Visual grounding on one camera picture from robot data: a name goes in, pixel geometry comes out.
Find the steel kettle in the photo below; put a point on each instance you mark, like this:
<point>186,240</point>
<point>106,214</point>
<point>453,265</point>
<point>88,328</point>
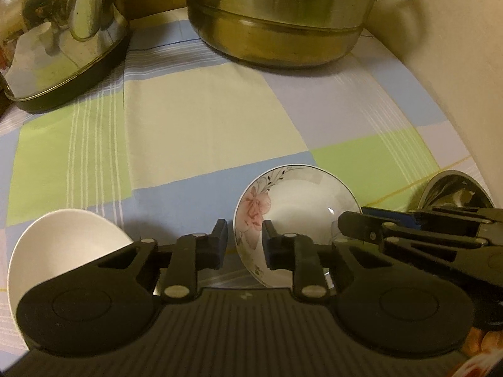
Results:
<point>59,47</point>

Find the white bowl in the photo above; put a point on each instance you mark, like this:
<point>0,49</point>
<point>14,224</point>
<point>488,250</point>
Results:
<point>59,239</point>

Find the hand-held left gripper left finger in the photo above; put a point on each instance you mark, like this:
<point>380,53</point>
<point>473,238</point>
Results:
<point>218,241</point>

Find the small steel bowl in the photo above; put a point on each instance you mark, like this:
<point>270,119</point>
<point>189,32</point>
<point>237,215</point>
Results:
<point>452,188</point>

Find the checked tablecloth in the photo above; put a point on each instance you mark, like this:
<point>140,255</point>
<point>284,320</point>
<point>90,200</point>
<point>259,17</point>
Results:
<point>196,118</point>

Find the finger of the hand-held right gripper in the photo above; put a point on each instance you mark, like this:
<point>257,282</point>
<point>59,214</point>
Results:
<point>361,227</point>
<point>393,218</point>

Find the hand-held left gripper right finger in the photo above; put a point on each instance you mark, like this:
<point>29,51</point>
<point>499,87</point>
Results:
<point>269,241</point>

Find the steel steamer pot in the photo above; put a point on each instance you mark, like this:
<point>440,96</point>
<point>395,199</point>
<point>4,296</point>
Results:
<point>275,19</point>

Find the person's right hand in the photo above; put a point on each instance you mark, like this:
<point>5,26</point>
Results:
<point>485,341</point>

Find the small floral dish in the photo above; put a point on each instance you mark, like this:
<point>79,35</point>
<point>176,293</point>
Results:
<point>306,204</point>

